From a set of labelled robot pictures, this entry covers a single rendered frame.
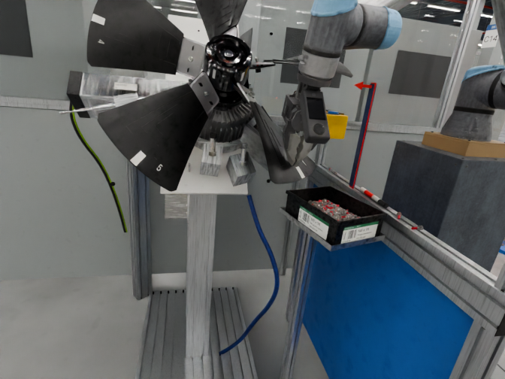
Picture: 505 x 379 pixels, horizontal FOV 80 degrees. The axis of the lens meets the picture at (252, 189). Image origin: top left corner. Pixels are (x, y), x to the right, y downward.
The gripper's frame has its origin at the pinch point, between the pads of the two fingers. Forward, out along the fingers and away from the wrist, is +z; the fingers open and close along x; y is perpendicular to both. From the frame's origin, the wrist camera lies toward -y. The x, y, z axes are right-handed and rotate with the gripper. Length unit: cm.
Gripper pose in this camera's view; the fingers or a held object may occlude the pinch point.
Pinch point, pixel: (294, 162)
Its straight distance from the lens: 73.6
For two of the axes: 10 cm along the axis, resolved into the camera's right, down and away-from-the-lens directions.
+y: -1.7, -6.1, 7.8
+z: -1.6, 7.9, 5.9
